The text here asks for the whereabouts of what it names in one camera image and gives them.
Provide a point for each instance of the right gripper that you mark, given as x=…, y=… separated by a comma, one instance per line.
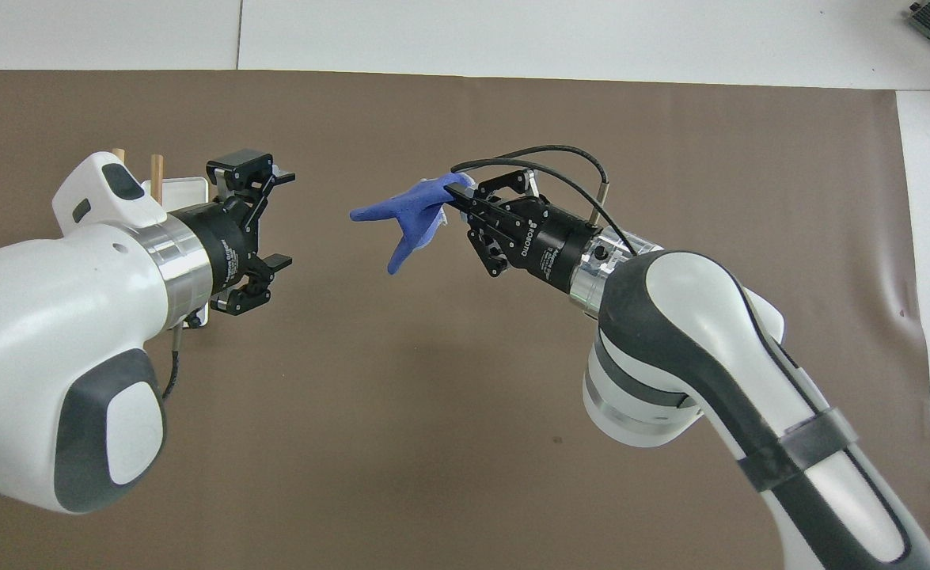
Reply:
x=552, y=241

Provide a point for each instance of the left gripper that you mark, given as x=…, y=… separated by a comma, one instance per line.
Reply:
x=215, y=245

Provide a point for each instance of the blue glove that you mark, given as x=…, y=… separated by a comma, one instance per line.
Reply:
x=413, y=210

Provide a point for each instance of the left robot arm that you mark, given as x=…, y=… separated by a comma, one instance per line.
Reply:
x=45, y=317

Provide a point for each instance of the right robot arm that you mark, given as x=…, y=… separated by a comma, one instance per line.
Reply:
x=710, y=348

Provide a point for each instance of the wooden rack peg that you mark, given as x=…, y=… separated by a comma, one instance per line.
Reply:
x=119, y=153
x=157, y=178

